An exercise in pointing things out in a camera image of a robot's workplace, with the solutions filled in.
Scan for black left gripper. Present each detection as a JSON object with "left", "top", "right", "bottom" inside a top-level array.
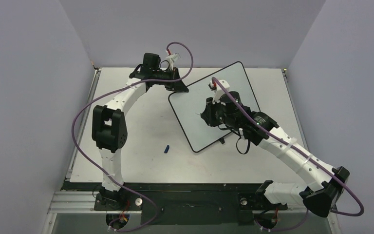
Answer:
[{"left": 153, "top": 68, "right": 189, "bottom": 93}]

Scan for white whiteboard black frame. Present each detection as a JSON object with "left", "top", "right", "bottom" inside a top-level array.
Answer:
[{"left": 168, "top": 61, "right": 260, "bottom": 153}]

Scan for blue marker cap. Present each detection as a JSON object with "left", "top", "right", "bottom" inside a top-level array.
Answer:
[{"left": 164, "top": 145, "right": 170, "bottom": 154}]

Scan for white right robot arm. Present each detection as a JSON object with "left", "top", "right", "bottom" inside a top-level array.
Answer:
[{"left": 200, "top": 91, "right": 350, "bottom": 217}]

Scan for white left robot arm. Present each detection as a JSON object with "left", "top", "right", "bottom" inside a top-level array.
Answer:
[{"left": 92, "top": 53, "right": 189, "bottom": 210}]

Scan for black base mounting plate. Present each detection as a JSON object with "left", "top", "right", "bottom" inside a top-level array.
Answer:
[{"left": 62, "top": 181, "right": 288, "bottom": 228}]

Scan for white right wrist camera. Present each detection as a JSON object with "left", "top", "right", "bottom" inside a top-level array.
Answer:
[{"left": 208, "top": 77, "right": 230, "bottom": 104}]

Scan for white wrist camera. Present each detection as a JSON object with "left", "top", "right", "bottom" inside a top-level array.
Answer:
[
  {"left": 208, "top": 77, "right": 230, "bottom": 104},
  {"left": 165, "top": 53, "right": 180, "bottom": 70}
]

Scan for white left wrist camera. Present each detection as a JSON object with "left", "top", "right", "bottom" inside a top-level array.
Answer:
[{"left": 165, "top": 53, "right": 180, "bottom": 70}]

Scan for aluminium frame rail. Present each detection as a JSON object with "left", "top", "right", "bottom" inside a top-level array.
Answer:
[{"left": 46, "top": 190, "right": 338, "bottom": 215}]

